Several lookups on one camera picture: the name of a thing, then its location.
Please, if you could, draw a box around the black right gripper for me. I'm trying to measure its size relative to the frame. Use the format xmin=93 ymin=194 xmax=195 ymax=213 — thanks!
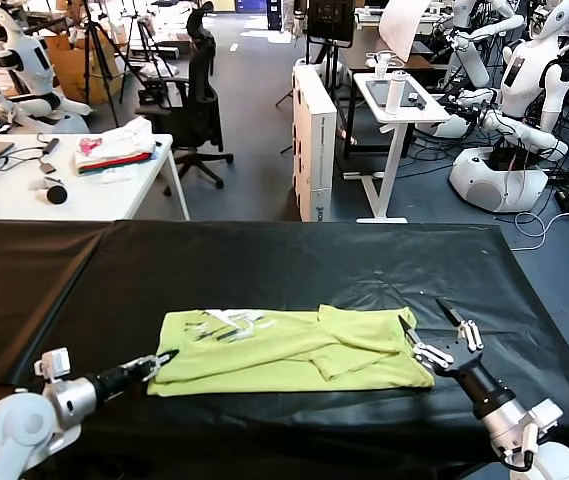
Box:
xmin=397 ymin=298 xmax=515 ymax=420

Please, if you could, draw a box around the dark tablet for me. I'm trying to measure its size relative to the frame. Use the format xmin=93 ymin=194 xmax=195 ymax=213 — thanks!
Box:
xmin=366 ymin=78 xmax=428 ymax=108

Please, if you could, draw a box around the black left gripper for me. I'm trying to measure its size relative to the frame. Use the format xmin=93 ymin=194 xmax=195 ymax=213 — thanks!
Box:
xmin=91 ymin=349 xmax=180 ymax=403

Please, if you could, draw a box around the brown cardboard box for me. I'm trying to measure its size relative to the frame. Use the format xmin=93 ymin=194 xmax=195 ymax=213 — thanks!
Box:
xmin=43 ymin=32 xmax=128 ymax=106

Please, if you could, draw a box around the black monitor on stand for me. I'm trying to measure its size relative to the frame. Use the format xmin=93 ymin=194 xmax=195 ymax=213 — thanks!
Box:
xmin=306 ymin=0 xmax=365 ymax=161

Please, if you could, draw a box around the yellow t-shirt with print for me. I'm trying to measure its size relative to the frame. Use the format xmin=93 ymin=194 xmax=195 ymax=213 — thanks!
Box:
xmin=146 ymin=303 xmax=436 ymax=399

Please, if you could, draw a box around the black office chair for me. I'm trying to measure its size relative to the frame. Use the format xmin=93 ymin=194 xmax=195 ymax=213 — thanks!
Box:
xmin=134 ymin=1 xmax=235 ymax=196

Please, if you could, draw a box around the black camera tripod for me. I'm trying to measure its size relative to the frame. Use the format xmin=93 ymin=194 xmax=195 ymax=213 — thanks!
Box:
xmin=66 ymin=0 xmax=130 ymax=129
xmin=118 ymin=12 xmax=175 ymax=106

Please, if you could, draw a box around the white floor cable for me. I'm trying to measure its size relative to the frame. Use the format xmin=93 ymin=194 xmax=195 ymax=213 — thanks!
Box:
xmin=511 ymin=209 xmax=569 ymax=250

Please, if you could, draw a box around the small white standing desk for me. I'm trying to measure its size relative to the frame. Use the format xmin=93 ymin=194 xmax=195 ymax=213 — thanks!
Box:
xmin=342 ymin=71 xmax=453 ymax=225

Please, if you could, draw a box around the brownish black table cover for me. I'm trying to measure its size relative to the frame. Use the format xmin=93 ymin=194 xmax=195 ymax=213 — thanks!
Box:
xmin=0 ymin=218 xmax=115 ymax=386

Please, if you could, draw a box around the large black tablecloth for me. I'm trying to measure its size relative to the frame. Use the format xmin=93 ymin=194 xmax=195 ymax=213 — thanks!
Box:
xmin=0 ymin=218 xmax=569 ymax=480

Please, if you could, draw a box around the white water bottle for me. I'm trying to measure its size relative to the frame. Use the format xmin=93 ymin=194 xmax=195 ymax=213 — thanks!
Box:
xmin=385 ymin=69 xmax=409 ymax=115

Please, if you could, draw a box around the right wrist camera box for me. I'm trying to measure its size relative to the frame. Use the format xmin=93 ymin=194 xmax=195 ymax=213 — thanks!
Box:
xmin=526 ymin=398 xmax=564 ymax=436

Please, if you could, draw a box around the white humanoid robot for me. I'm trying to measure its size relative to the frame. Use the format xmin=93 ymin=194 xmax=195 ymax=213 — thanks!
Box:
xmin=0 ymin=0 xmax=93 ymax=134
xmin=447 ymin=0 xmax=569 ymax=214
xmin=443 ymin=0 xmax=525 ymax=86

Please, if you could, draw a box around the stack of folded clothes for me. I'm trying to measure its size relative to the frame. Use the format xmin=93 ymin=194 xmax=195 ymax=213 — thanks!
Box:
xmin=73 ymin=115 xmax=158 ymax=176

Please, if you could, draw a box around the white office desk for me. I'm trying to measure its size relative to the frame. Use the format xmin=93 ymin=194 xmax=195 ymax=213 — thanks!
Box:
xmin=0 ymin=132 xmax=191 ymax=221

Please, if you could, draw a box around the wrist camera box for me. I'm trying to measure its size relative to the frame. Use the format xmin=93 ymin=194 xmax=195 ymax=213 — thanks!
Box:
xmin=33 ymin=348 xmax=73 ymax=384
xmin=526 ymin=398 xmax=564 ymax=436

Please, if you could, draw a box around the large white sheet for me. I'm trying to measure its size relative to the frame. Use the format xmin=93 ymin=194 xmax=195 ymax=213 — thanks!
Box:
xmin=379 ymin=0 xmax=428 ymax=61

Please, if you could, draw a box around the tall white cardboard box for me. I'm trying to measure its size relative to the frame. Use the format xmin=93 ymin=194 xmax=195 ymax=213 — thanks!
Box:
xmin=291 ymin=62 xmax=339 ymax=222

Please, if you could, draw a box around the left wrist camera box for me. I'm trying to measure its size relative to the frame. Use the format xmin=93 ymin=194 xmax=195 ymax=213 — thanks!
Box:
xmin=33 ymin=348 xmax=73 ymax=384

